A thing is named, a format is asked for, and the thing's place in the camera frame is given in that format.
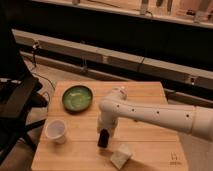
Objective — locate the black eraser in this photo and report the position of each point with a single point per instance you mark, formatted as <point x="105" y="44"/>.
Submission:
<point x="103" y="139"/>

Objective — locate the white paper cup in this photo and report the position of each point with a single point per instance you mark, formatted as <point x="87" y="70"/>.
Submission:
<point x="55" y="131"/>

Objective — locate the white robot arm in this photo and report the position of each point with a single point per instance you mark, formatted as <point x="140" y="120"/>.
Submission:
<point x="194" y="120"/>

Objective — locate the black office chair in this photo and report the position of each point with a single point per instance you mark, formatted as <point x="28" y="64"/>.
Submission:
<point x="18" y="94"/>

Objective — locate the green bowl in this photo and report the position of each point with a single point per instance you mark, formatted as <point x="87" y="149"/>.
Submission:
<point x="77" y="98"/>

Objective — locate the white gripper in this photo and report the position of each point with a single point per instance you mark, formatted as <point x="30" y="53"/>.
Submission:
<point x="107" y="122"/>

